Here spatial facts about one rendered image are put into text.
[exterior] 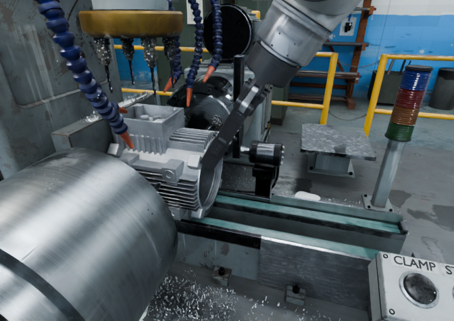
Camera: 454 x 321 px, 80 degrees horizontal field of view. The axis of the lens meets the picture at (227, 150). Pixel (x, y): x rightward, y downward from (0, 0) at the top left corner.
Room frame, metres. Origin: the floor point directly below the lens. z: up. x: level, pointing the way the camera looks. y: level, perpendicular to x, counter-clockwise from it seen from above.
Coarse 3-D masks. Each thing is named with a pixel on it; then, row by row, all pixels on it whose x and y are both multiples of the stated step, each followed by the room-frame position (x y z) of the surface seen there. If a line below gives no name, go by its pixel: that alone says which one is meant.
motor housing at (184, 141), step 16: (192, 128) 0.56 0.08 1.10; (176, 144) 0.49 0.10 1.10; (192, 144) 0.48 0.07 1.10; (208, 144) 0.50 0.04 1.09; (144, 160) 0.48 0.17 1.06; (160, 160) 0.48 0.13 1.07; (144, 176) 0.46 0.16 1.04; (160, 176) 0.46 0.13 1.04; (192, 176) 0.44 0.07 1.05; (208, 176) 0.57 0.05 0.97; (160, 192) 0.44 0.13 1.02; (176, 192) 0.43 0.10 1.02; (192, 192) 0.43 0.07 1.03; (208, 192) 0.54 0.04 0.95; (192, 208) 0.43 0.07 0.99; (208, 208) 0.48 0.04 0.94
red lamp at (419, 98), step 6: (402, 90) 0.68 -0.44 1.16; (408, 90) 0.66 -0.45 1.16; (402, 96) 0.67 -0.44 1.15; (408, 96) 0.66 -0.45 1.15; (414, 96) 0.65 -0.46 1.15; (420, 96) 0.65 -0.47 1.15; (396, 102) 0.68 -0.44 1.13; (402, 102) 0.67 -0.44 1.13; (408, 102) 0.66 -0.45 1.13; (414, 102) 0.65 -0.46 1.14; (420, 102) 0.66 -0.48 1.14; (414, 108) 0.65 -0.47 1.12
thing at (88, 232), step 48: (0, 192) 0.23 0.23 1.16; (48, 192) 0.23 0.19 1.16; (96, 192) 0.25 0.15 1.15; (144, 192) 0.29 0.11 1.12; (0, 240) 0.17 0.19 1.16; (48, 240) 0.18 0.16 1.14; (96, 240) 0.20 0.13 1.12; (144, 240) 0.24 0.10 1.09; (0, 288) 0.14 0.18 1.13; (48, 288) 0.15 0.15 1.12; (96, 288) 0.17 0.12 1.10; (144, 288) 0.21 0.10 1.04
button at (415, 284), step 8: (408, 280) 0.20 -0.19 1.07; (416, 280) 0.20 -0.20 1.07; (424, 280) 0.20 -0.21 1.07; (408, 288) 0.19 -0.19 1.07; (416, 288) 0.19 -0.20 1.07; (424, 288) 0.19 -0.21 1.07; (432, 288) 0.19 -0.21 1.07; (416, 296) 0.18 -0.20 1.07; (424, 296) 0.18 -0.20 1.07; (432, 296) 0.18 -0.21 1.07
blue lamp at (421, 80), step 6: (408, 72) 0.67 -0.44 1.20; (414, 72) 0.66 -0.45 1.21; (420, 72) 0.65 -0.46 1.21; (426, 72) 0.65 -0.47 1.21; (402, 78) 0.69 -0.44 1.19; (408, 78) 0.67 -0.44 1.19; (414, 78) 0.66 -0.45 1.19; (420, 78) 0.65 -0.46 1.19; (426, 78) 0.65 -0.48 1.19; (402, 84) 0.68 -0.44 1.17; (408, 84) 0.66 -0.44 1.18; (414, 84) 0.66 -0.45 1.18; (420, 84) 0.65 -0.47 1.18; (426, 84) 0.66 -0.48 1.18; (414, 90) 0.65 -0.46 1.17; (420, 90) 0.65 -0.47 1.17
